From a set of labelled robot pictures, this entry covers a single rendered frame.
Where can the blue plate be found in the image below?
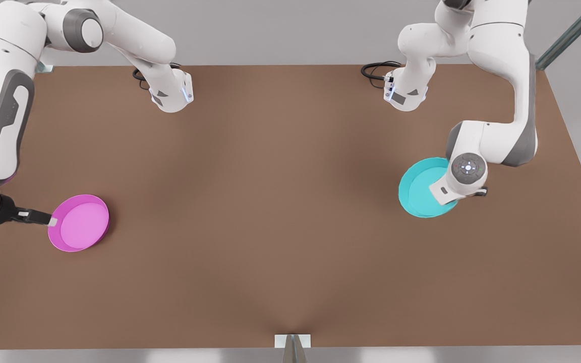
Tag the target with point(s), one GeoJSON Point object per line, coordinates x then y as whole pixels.
{"type": "Point", "coordinates": [416, 194]}

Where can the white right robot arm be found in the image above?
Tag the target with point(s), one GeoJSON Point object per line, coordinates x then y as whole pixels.
{"type": "Point", "coordinates": [3, 55]}

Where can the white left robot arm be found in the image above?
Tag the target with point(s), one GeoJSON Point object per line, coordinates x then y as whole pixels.
{"type": "Point", "coordinates": [497, 45]}

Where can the pink plate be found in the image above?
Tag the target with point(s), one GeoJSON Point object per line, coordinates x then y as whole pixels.
{"type": "Point", "coordinates": [81, 224]}

